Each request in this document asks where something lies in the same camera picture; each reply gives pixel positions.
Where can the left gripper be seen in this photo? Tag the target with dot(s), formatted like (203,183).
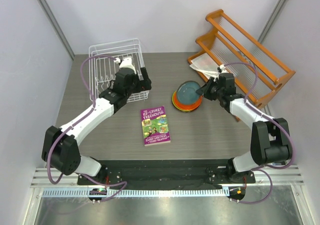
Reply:
(143,85)

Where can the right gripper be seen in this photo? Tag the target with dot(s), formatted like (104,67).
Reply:
(205,88)

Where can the dark plate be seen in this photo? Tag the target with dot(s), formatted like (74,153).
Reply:
(187,92)

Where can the orange plate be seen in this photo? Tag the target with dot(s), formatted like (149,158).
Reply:
(178,104)

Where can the red floral plate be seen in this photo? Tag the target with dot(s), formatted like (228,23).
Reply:
(180,110)

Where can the lime green plate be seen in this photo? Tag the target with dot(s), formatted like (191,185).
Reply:
(175,105)

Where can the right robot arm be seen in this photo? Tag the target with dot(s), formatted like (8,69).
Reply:
(270,138)

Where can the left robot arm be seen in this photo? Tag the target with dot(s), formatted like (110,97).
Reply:
(61,144)

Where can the orange wooden rack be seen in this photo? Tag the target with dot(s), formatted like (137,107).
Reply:
(257,71)

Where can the white paper packet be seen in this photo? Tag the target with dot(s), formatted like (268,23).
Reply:
(204,66)

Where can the purple treehouse book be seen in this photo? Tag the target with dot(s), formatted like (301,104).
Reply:
(155,127)

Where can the perforated metal strip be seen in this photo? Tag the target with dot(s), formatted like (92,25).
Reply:
(100,193)

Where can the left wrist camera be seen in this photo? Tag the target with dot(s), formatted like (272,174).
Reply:
(126,62)

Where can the white wire dish rack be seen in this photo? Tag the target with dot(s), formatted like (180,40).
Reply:
(103,67)

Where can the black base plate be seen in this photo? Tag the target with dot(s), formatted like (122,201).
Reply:
(167,175)

